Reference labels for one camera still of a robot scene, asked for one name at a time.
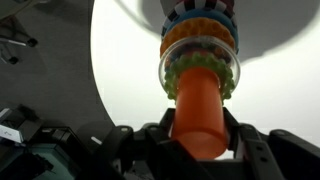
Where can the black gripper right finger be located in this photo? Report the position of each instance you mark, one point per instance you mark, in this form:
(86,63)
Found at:
(266,160)

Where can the black caster chair base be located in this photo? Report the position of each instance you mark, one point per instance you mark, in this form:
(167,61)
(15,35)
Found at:
(31,42)

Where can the teal circuit board mount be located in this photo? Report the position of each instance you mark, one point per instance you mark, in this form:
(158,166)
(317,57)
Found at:
(56,160)

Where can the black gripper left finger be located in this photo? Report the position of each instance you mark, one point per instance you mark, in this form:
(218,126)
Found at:
(156,153)

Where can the white label tag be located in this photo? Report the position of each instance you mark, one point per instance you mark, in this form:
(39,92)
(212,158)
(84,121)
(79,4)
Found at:
(10,134)

